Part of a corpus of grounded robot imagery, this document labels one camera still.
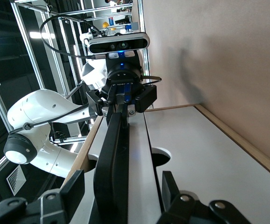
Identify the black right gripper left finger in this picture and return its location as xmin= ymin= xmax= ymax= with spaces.
xmin=0 ymin=169 xmax=85 ymax=224

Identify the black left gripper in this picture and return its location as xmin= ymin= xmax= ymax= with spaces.
xmin=85 ymin=61 xmax=158 ymax=129

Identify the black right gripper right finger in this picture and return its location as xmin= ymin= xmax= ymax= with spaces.
xmin=157 ymin=171 xmax=252 ymax=224

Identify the black metal drawer handle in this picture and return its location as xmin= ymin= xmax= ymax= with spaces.
xmin=93 ymin=112 xmax=131 ymax=224

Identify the light wooden drawer cabinet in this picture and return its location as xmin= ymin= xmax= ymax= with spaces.
xmin=63 ymin=104 xmax=270 ymax=185

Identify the white air vent grille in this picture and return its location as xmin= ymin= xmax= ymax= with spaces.
xmin=6 ymin=164 xmax=28 ymax=196

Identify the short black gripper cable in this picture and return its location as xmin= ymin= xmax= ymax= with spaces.
xmin=140 ymin=74 xmax=163 ymax=86

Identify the white-fronted drawer without handle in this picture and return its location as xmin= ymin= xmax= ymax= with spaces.
xmin=144 ymin=105 xmax=270 ymax=224

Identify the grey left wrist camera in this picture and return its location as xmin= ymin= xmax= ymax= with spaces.
xmin=88 ymin=32 xmax=149 ymax=56

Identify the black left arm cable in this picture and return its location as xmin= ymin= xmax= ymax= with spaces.
xmin=8 ymin=15 xmax=107 ymax=135

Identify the aluminium profile frame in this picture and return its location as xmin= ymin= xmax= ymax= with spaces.
xmin=0 ymin=0 xmax=150 ymax=187

